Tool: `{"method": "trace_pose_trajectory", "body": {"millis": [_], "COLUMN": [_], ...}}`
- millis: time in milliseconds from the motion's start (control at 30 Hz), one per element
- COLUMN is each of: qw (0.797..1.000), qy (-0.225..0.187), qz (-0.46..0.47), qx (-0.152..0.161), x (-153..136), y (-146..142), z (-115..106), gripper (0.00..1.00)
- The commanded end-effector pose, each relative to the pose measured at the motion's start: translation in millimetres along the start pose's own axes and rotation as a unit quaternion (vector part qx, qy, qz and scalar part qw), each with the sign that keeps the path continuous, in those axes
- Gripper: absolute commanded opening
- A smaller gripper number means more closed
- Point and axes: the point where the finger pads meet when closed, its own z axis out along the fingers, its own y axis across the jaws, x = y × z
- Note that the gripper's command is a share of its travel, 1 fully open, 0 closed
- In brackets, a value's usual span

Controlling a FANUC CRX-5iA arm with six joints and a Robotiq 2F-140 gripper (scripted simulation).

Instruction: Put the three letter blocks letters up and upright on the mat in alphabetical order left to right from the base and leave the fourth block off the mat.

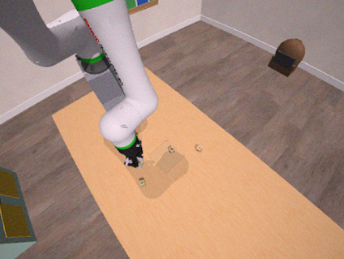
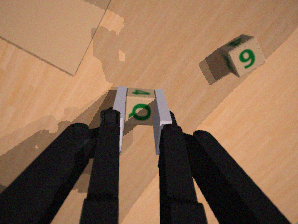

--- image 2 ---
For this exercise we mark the beige wooden block with green number 9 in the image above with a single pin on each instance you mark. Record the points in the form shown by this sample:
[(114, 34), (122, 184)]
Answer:
[(242, 55)]

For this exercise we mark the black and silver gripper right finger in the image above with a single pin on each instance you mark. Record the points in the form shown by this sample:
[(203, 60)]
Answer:
[(232, 195)]

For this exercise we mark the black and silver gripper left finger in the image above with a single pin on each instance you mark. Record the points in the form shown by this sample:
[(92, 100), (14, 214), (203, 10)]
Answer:
[(38, 193)]

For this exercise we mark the tan flat mat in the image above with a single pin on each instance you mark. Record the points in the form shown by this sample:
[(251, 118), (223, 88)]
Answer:
[(58, 31)]

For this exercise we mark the wooden block with green letters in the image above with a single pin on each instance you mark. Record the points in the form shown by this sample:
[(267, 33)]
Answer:
[(140, 106)]

